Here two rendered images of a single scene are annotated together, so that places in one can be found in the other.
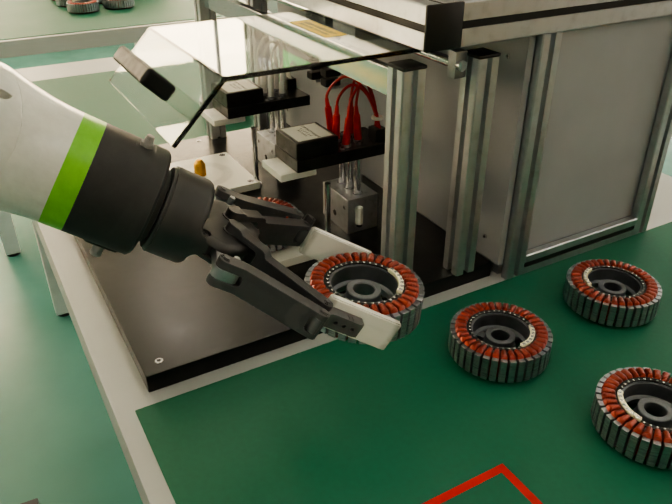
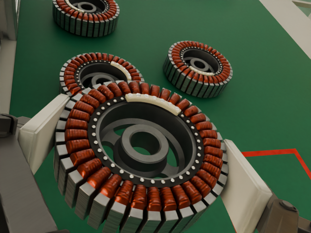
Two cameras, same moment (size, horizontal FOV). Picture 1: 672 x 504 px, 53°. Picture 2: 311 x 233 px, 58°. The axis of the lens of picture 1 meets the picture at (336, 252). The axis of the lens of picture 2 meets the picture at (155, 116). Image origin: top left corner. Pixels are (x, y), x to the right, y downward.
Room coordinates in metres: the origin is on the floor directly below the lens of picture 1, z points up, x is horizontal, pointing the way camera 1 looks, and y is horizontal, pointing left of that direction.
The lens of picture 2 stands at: (0.53, 0.09, 1.04)
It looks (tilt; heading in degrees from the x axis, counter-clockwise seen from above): 46 degrees down; 269
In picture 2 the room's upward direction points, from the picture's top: 22 degrees clockwise
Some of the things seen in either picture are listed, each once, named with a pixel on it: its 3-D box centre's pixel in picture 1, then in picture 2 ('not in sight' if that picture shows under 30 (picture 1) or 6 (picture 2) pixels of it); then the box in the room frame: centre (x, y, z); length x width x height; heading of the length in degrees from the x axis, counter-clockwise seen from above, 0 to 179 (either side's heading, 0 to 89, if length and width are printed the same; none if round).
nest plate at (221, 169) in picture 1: (200, 177); not in sight; (1.03, 0.23, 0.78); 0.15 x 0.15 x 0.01; 30
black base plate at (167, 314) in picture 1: (237, 213); not in sight; (0.94, 0.15, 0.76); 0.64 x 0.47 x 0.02; 30
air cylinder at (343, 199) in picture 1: (349, 203); not in sight; (0.90, -0.02, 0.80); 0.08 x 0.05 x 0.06; 30
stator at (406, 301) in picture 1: (363, 295); (142, 149); (0.53, -0.03, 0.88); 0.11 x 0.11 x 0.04
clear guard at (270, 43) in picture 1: (274, 63); not in sight; (0.77, 0.07, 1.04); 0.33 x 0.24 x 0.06; 120
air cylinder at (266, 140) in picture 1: (278, 149); not in sight; (1.11, 0.10, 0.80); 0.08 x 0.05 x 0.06; 30
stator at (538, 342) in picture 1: (499, 340); (102, 86); (0.61, -0.18, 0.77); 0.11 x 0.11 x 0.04
